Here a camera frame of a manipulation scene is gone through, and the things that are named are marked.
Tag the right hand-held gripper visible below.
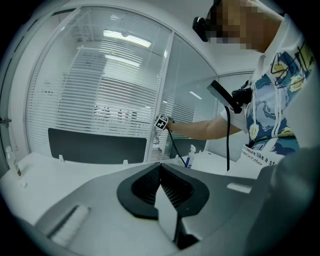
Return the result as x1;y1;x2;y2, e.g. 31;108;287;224
154;114;176;131

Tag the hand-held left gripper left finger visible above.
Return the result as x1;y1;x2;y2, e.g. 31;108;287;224
33;162;176;256

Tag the person's white printed shirt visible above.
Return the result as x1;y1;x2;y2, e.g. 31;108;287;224
219;12;320;176

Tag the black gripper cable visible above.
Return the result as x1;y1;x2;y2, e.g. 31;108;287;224
166;106;231;172

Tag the person's right forearm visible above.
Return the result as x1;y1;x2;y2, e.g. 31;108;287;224
167;116;241;141

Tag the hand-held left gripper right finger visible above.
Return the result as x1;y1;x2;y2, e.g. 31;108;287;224
161;162;271;241

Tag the black chest-mounted monitor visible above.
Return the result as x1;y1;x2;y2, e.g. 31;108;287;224
206;79;242;115

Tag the black chest harness mount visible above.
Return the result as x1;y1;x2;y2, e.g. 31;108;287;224
231;79;252;106

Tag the black head-mounted camera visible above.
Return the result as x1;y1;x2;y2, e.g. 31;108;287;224
192;0;223;43

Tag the clear spray bottle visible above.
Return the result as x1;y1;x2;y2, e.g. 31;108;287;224
186;144;198;170

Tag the person's head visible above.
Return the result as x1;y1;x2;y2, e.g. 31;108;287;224
209;0;286;53

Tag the black desk divider panel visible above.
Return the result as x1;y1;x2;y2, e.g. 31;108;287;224
169;137;208;160
47;127;148;165

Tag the clear plastic desk clamp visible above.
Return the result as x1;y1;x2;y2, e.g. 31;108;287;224
4;119;23;180

